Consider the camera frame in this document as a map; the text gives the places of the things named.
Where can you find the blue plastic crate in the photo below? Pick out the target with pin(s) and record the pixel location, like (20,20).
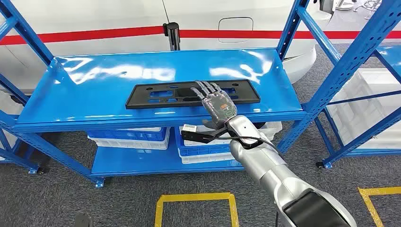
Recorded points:
(200,151)
(125,135)

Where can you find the black plastic panel part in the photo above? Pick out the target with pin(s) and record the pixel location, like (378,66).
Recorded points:
(137,97)

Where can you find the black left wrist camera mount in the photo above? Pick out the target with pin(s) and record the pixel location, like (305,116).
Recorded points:
(84,221)

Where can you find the white plastic crate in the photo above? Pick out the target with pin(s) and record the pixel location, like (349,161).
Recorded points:
(125,144)
(6,139)
(200,159)
(360,119)
(272,129)
(141,129)
(7,105)

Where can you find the red barrier belt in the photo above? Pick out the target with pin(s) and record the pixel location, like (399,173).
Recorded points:
(94,34)

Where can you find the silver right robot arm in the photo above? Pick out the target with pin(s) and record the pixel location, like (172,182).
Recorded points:
(269,169)

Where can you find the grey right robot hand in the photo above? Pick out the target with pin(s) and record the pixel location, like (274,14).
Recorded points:
(219,108)

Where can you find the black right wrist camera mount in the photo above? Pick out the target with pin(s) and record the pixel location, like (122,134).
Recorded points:
(200,137)

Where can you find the black stanchion post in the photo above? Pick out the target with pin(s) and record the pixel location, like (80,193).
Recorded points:
(173,37)

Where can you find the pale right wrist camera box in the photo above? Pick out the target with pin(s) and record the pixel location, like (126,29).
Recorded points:
(190,128)

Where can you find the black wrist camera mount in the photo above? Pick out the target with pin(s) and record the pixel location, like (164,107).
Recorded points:
(84,221)
(200,137)

